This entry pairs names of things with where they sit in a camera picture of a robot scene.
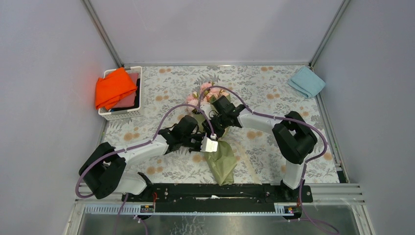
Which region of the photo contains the fake rose stem with bud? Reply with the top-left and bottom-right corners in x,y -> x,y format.
209,88 -> 230,102

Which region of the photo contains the peach fake rose stem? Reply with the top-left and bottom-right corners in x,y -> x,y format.
185,92 -> 200,107

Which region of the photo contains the brown kraft wrapping paper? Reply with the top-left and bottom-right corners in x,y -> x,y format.
193,94 -> 238,187

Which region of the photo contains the pink fake rose stem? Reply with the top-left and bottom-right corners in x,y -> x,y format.
200,82 -> 214,97

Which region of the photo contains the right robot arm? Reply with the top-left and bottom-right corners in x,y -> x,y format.
202,97 -> 321,202

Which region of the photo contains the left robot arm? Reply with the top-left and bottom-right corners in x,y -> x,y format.
79,115 -> 211,201

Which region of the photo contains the floral patterned table mat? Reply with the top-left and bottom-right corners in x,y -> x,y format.
102,65 -> 339,184

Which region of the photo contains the white plastic basket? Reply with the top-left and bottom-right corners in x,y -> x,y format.
97,66 -> 142,120

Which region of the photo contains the orange cloth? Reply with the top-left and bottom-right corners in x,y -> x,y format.
94,68 -> 138,110

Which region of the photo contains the light blue cloth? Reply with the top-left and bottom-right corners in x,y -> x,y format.
288,67 -> 325,98

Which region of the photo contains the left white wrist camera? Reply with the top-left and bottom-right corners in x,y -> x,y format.
201,134 -> 218,153

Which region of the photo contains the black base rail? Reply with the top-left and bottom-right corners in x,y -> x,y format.
122,177 -> 313,213

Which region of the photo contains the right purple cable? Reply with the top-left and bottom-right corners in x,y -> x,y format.
197,85 -> 341,235

